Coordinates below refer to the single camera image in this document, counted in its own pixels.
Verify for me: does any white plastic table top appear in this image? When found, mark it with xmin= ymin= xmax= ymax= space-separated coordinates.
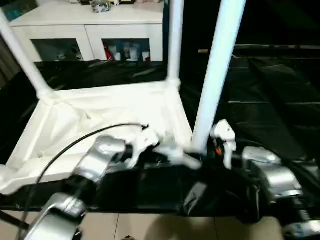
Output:
xmin=0 ymin=79 xmax=203 ymax=196

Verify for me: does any black mat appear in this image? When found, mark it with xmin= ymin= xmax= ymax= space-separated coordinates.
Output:
xmin=0 ymin=54 xmax=320 ymax=225

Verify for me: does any dark metal bar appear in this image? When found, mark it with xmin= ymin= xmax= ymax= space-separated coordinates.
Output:
xmin=233 ymin=44 xmax=320 ymax=52

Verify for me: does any black speaker with gold label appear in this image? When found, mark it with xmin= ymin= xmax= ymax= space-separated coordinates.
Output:
xmin=179 ymin=0 xmax=236 ymax=66

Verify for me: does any white sideboard cabinet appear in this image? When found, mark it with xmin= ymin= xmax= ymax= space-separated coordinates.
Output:
xmin=8 ymin=0 xmax=166 ymax=62

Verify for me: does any black white patterned bag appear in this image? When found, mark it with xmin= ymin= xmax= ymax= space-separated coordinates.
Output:
xmin=90 ymin=0 xmax=113 ymax=13

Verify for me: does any grey curtain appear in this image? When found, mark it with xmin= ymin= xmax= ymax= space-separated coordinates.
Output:
xmin=0 ymin=34 xmax=22 ymax=83

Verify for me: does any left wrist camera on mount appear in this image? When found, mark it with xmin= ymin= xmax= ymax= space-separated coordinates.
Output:
xmin=126 ymin=126 xmax=163 ymax=170

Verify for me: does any black left camera cable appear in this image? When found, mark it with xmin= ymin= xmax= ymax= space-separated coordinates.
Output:
xmin=19 ymin=122 xmax=150 ymax=226

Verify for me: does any black table frame leg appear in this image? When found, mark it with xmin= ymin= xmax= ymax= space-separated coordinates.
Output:
xmin=0 ymin=209 xmax=30 ymax=231

